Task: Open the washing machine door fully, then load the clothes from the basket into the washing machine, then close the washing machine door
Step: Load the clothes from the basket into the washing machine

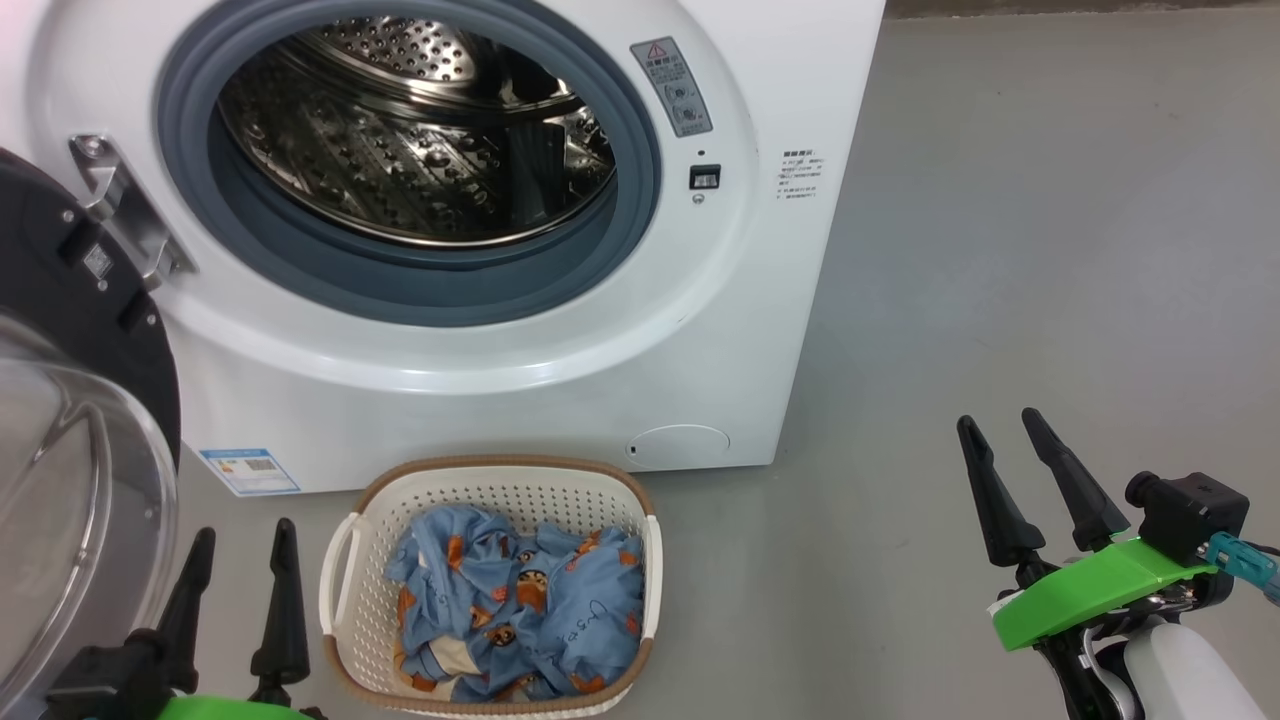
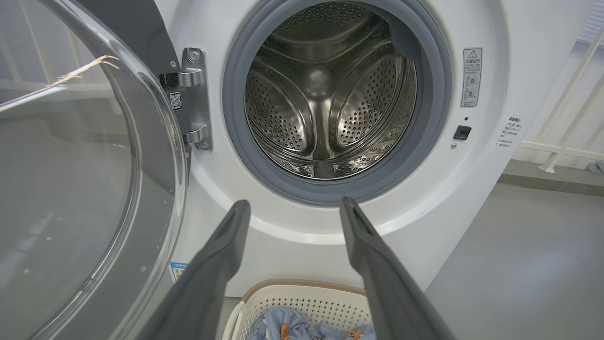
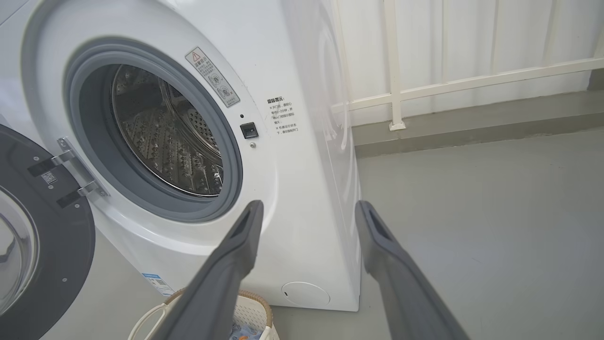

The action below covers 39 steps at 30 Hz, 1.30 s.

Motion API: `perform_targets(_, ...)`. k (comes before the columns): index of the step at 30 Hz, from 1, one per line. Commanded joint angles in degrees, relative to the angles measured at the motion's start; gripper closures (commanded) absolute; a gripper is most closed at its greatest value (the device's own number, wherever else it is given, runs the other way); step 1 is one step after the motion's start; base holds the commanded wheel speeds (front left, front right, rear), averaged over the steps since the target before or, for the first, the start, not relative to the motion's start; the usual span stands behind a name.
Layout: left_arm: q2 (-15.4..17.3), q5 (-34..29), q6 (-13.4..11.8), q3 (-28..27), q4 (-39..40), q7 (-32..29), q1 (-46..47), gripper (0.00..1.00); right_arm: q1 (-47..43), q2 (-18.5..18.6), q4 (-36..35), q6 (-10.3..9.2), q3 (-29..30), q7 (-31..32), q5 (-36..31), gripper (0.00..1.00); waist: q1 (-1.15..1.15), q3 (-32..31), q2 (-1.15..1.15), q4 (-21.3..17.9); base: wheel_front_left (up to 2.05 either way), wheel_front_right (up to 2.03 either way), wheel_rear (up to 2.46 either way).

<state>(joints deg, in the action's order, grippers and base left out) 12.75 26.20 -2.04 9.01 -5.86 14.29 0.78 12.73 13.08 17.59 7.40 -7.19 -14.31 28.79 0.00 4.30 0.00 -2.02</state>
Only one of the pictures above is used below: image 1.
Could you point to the white front-load washing machine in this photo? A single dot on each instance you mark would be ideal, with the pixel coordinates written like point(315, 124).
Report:
point(600, 380)

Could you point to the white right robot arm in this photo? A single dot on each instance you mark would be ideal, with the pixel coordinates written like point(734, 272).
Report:
point(1190, 675)

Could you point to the black door lock socket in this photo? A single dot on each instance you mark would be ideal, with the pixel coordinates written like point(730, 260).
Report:
point(705, 178)

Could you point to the blue energy label sticker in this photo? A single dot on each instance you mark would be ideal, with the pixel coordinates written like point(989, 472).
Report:
point(250, 472)

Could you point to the silver door hinge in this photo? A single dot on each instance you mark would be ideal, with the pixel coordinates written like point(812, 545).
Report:
point(125, 205)

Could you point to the round white filter cover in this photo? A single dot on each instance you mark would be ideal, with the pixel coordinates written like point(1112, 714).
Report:
point(678, 447)

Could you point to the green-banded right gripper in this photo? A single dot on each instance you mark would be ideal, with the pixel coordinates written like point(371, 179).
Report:
point(1090, 590)

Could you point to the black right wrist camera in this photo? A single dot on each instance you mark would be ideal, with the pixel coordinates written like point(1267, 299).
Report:
point(1190, 510)

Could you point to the perforated steel washer drum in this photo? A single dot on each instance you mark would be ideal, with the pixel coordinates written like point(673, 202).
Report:
point(400, 150)

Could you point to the cream perforated laundry basket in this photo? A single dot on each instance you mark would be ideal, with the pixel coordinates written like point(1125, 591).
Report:
point(500, 485)

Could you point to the dark round washer door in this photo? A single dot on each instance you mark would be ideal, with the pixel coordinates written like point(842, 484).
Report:
point(90, 320)

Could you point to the blue bear-print pyjama clothes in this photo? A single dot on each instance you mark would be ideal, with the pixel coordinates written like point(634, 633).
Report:
point(520, 600)

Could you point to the grey rubber door gasket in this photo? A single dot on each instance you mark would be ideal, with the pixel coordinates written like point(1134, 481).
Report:
point(400, 280)

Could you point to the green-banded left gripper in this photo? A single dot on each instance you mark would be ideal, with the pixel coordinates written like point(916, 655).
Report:
point(110, 685)

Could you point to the grey warning sticker red triangle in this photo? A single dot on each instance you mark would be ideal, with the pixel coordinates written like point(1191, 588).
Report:
point(672, 88)

